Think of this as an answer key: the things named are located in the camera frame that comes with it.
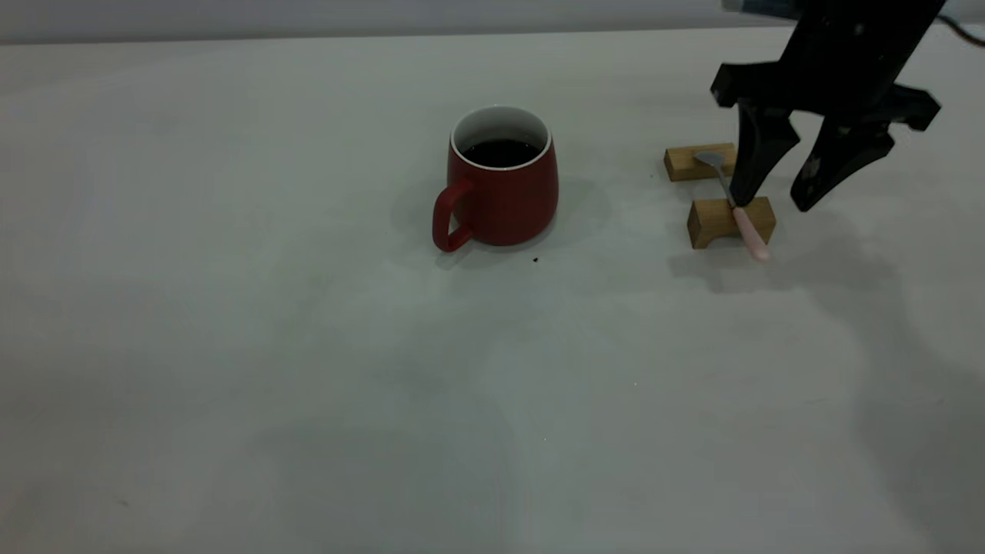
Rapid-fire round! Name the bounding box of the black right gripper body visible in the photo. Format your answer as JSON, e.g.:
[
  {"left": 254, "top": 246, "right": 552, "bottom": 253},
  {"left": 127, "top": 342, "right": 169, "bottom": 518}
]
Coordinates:
[{"left": 710, "top": 0, "right": 947, "bottom": 132}]

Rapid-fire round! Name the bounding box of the flat rectangular wooden block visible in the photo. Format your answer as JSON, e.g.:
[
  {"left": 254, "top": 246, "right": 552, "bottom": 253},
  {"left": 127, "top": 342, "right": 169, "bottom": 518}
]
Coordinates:
[{"left": 664, "top": 143, "right": 738, "bottom": 182}]

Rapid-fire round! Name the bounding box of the pink handled metal spoon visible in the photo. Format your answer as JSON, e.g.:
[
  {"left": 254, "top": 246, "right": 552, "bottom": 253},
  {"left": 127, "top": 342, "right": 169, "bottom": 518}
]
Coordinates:
[{"left": 693, "top": 151, "right": 770, "bottom": 263}]

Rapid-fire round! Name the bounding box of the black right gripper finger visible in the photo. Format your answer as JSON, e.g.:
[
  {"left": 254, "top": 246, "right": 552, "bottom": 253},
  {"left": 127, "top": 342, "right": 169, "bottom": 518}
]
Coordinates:
[
  {"left": 790, "top": 115, "right": 897, "bottom": 213},
  {"left": 727, "top": 104, "right": 802, "bottom": 209}
]

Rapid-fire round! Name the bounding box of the red ceramic mug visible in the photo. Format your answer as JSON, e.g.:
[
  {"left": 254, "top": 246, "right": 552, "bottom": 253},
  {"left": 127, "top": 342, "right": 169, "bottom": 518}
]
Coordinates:
[{"left": 432, "top": 105, "right": 560, "bottom": 254}]

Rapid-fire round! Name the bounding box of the dark coffee liquid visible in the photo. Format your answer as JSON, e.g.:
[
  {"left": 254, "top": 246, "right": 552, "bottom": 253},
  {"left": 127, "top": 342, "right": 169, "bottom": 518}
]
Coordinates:
[{"left": 462, "top": 138, "right": 542, "bottom": 169}]

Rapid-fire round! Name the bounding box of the arched wooden block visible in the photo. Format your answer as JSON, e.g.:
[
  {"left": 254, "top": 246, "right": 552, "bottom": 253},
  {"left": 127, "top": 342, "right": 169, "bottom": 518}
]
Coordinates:
[{"left": 686, "top": 197, "right": 776, "bottom": 250}]

